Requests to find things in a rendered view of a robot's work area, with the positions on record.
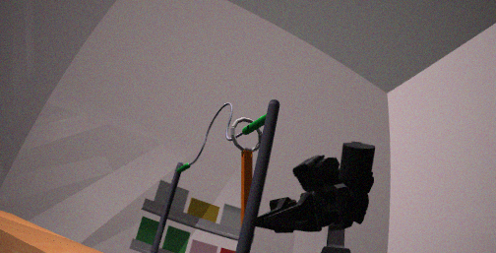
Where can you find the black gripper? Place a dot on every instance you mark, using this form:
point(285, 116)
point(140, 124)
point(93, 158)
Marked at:
point(311, 212)

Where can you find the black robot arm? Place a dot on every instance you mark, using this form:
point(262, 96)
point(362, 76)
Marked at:
point(355, 172)

